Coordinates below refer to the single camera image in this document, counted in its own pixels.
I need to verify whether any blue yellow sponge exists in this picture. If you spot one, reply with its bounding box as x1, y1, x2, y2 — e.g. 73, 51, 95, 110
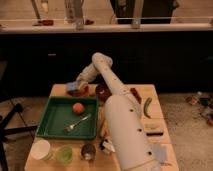
66, 80, 88, 92

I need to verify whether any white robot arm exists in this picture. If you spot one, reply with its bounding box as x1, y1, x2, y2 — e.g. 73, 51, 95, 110
77, 52, 162, 171

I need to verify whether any dark red bowl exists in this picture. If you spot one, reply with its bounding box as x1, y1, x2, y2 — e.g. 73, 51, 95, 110
95, 83, 111, 102

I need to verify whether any dark red block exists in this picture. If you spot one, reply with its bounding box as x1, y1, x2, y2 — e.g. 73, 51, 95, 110
130, 88, 142, 104

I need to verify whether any orange ball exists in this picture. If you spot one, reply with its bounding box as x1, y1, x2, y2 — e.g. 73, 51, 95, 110
72, 103, 85, 114

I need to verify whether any green plastic tray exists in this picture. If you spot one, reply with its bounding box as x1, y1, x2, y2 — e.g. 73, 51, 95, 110
36, 96, 99, 140

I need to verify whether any silver fork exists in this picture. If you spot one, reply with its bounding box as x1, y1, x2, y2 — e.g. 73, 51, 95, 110
64, 115, 91, 132

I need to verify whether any black white small object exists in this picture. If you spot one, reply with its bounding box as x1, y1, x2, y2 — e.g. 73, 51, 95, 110
100, 139, 115, 154

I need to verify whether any metal cup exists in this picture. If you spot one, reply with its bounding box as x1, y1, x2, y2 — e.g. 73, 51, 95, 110
81, 143, 96, 161

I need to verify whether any green cup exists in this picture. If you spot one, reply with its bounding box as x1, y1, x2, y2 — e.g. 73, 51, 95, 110
56, 146, 72, 164

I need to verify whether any black chair base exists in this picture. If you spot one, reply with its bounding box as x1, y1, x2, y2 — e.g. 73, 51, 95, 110
0, 104, 37, 171

